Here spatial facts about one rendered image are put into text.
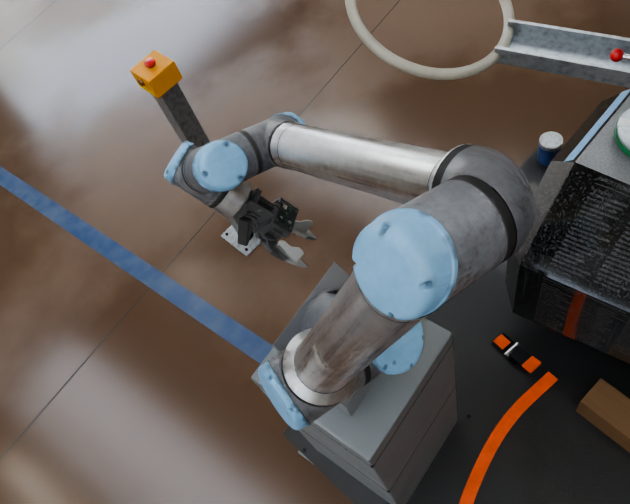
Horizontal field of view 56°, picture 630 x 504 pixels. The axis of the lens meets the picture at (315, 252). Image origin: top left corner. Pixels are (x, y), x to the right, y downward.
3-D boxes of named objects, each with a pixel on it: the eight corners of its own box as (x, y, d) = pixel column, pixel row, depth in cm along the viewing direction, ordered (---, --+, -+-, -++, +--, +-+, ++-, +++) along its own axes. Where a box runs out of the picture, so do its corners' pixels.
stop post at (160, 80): (249, 209, 303) (155, 36, 212) (275, 228, 293) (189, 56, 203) (221, 236, 298) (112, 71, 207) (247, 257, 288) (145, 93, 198)
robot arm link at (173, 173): (167, 174, 115) (154, 178, 123) (220, 208, 120) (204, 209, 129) (191, 134, 117) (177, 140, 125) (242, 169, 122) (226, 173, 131)
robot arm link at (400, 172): (580, 143, 68) (278, 101, 121) (507, 187, 63) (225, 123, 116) (583, 232, 73) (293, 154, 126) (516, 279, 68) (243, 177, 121)
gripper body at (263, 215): (292, 237, 127) (247, 208, 122) (270, 249, 133) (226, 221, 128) (302, 209, 131) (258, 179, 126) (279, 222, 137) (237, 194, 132)
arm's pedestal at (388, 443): (406, 533, 212) (374, 493, 141) (298, 452, 235) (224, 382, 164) (476, 416, 227) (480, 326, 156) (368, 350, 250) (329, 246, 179)
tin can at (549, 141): (554, 169, 274) (558, 150, 263) (533, 162, 279) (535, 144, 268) (562, 153, 278) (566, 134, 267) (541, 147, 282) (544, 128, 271)
